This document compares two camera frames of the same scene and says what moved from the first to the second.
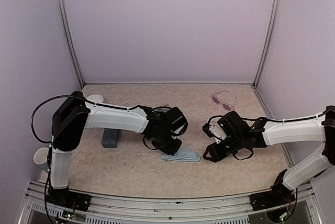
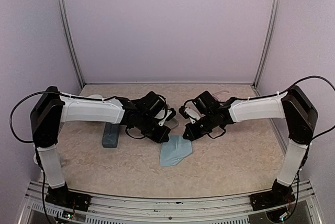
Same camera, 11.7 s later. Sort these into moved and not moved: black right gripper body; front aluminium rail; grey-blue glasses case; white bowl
Moved: black right gripper body
Not moved: grey-blue glasses case; front aluminium rail; white bowl
